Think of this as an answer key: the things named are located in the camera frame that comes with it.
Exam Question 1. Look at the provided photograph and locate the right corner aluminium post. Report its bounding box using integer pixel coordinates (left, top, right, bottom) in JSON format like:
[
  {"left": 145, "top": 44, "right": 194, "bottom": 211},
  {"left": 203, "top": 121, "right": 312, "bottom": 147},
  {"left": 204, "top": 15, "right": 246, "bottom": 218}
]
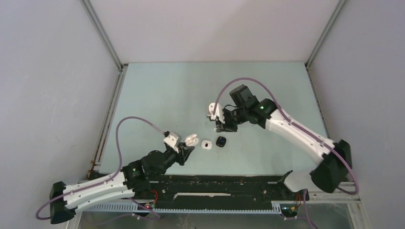
[{"left": 305, "top": 0, "right": 348, "bottom": 70}]

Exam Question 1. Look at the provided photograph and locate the white oval charging case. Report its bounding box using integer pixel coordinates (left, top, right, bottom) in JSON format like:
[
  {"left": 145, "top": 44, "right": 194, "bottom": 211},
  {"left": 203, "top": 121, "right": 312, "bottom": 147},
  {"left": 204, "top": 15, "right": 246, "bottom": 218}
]
[{"left": 185, "top": 134, "right": 200, "bottom": 146}]

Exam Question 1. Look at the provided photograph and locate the corner aluminium post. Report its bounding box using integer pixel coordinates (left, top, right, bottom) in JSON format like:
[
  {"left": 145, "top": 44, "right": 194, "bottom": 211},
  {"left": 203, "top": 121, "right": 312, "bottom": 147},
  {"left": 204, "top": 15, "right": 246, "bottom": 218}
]
[
  {"left": 305, "top": 0, "right": 348, "bottom": 70},
  {"left": 80, "top": 0, "right": 124, "bottom": 71}
]

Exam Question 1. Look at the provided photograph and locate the black charging case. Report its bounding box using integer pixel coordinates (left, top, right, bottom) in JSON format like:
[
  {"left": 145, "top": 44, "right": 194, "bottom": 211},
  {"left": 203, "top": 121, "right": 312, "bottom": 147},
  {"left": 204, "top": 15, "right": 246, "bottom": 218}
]
[{"left": 215, "top": 136, "right": 227, "bottom": 148}]

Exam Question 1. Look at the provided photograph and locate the aluminium frame rail front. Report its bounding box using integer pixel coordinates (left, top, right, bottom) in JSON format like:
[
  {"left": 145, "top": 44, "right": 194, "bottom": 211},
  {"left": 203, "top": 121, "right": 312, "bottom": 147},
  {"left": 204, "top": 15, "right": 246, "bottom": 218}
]
[{"left": 75, "top": 180, "right": 362, "bottom": 219}]

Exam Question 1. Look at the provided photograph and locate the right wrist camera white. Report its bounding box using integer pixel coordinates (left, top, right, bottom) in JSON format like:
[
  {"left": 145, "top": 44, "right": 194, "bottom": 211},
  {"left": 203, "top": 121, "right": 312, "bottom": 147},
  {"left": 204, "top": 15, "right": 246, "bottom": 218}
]
[{"left": 206, "top": 103, "right": 225, "bottom": 124}]

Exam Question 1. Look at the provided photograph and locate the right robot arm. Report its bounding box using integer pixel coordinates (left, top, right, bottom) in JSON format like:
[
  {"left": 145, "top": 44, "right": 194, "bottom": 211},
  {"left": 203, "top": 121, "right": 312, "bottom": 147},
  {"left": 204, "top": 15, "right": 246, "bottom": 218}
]
[{"left": 207, "top": 84, "right": 352, "bottom": 199}]

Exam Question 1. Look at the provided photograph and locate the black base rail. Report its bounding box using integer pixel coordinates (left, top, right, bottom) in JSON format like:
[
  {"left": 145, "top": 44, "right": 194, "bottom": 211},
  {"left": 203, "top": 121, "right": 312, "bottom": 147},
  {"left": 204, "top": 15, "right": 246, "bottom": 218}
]
[{"left": 134, "top": 175, "right": 309, "bottom": 207}]

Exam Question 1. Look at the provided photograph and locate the white cable duct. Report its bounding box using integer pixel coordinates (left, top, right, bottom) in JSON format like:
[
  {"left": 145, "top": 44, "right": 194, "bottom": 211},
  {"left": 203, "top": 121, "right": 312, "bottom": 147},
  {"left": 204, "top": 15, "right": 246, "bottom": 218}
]
[{"left": 86, "top": 201, "right": 281, "bottom": 214}]

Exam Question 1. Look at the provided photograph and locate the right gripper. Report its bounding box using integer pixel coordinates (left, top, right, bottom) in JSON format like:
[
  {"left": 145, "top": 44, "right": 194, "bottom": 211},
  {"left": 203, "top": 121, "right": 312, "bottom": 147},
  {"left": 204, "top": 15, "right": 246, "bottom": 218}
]
[{"left": 215, "top": 106, "right": 248, "bottom": 133}]

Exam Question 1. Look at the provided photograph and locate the left corner aluminium post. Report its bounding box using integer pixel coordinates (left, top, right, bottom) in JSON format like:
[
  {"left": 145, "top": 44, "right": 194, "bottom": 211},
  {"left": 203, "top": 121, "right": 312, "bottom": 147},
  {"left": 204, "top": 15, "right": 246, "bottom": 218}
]
[{"left": 80, "top": 0, "right": 124, "bottom": 71}]

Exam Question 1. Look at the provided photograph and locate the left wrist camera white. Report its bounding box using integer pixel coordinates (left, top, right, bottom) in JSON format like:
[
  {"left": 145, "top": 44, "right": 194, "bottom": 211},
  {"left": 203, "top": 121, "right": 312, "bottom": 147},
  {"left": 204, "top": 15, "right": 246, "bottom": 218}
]
[{"left": 163, "top": 131, "right": 181, "bottom": 153}]

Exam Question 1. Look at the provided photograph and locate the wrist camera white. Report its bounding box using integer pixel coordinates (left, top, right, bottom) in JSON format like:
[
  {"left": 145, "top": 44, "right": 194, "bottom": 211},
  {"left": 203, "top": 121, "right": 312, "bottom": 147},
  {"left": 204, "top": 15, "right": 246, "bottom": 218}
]
[
  {"left": 163, "top": 131, "right": 181, "bottom": 153},
  {"left": 206, "top": 103, "right": 225, "bottom": 124}
]

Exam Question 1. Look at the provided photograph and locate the white gold-trimmed charging case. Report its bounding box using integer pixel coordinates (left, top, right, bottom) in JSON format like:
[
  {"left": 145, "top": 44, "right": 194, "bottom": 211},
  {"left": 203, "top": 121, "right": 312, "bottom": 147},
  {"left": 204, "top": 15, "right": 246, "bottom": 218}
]
[{"left": 201, "top": 140, "right": 213, "bottom": 150}]

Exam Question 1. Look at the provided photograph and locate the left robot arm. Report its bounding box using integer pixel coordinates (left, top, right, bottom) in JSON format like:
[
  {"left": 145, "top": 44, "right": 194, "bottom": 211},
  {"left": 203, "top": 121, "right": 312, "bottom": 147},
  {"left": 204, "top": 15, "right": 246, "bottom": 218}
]
[{"left": 50, "top": 143, "right": 195, "bottom": 224}]

